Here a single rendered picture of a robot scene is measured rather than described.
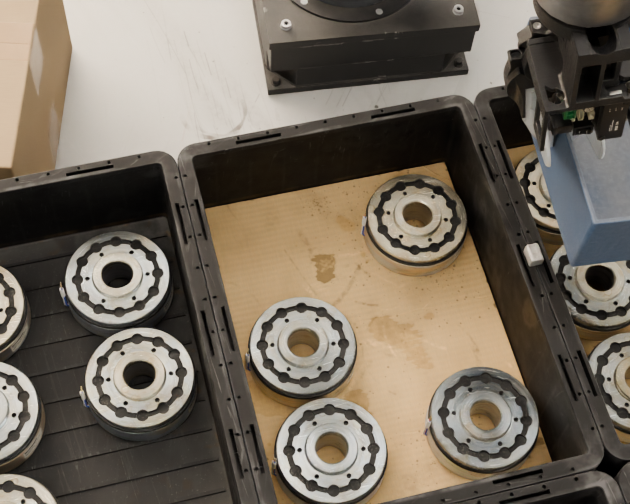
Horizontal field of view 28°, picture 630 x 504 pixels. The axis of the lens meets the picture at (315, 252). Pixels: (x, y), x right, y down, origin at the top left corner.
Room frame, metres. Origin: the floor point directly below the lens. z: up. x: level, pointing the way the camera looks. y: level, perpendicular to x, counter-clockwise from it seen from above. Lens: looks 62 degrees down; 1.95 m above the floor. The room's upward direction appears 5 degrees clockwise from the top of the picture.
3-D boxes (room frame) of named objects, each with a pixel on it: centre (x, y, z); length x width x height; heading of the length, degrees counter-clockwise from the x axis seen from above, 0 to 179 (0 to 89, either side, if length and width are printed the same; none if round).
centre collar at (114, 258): (0.54, 0.19, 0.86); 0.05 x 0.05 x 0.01
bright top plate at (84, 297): (0.54, 0.19, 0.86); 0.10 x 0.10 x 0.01
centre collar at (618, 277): (0.59, -0.28, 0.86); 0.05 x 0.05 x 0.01
